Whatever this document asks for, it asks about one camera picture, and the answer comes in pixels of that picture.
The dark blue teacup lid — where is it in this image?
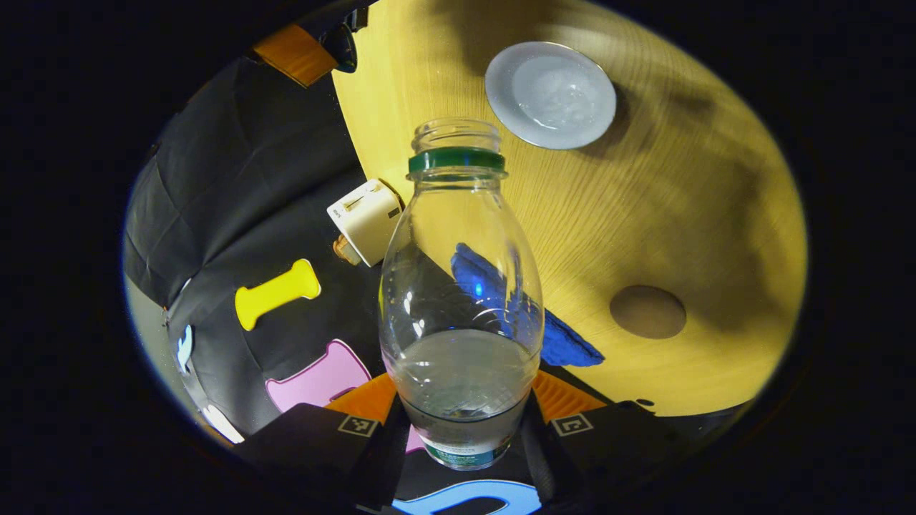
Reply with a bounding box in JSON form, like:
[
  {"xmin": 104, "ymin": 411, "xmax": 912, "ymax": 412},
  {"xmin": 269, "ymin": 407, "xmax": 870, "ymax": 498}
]
[{"xmin": 323, "ymin": 20, "xmax": 360, "ymax": 74}]

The round brown coaster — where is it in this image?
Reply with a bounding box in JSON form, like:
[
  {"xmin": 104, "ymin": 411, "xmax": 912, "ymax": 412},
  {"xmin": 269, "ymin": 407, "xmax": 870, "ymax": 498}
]
[{"xmin": 609, "ymin": 285, "xmax": 688, "ymax": 340}]

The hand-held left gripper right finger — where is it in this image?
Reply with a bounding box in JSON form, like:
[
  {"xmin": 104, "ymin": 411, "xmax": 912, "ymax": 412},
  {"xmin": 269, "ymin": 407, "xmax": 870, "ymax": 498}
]
[{"xmin": 521, "ymin": 370, "xmax": 689, "ymax": 505}]

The clear plastic water bottle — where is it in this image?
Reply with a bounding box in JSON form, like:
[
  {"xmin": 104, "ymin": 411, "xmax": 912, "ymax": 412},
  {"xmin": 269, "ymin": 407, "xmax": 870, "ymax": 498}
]
[{"xmin": 377, "ymin": 118, "xmax": 545, "ymax": 471}]

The toasted bread slice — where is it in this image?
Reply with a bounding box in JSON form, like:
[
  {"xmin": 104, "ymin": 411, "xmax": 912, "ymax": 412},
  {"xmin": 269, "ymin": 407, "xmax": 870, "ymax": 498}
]
[{"xmin": 333, "ymin": 235, "xmax": 363, "ymax": 267}]

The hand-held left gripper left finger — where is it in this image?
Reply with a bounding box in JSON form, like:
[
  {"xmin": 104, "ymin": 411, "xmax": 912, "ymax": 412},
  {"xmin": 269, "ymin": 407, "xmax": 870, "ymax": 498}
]
[{"xmin": 235, "ymin": 372, "xmax": 410, "ymax": 505}]

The blue folded towel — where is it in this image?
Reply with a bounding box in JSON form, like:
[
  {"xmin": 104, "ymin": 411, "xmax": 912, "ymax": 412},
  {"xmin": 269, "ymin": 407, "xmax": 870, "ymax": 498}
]
[{"xmin": 451, "ymin": 242, "xmax": 606, "ymax": 368}]

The white toaster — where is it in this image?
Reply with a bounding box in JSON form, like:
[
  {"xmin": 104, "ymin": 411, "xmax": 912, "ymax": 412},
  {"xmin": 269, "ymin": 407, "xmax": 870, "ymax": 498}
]
[{"xmin": 326, "ymin": 178, "xmax": 406, "ymax": 268}]

